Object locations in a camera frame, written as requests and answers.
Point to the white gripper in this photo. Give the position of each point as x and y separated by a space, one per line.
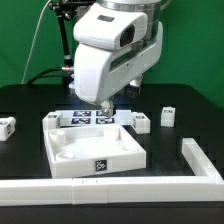
99 74

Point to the white square table top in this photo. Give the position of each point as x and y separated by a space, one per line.
92 150

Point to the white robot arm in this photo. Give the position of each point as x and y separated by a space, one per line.
119 40

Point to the white tag base sheet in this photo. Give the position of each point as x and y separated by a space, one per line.
94 117

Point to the white L-shaped obstacle fence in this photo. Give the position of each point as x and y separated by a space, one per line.
206 184

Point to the black camera stand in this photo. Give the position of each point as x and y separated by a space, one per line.
66 10

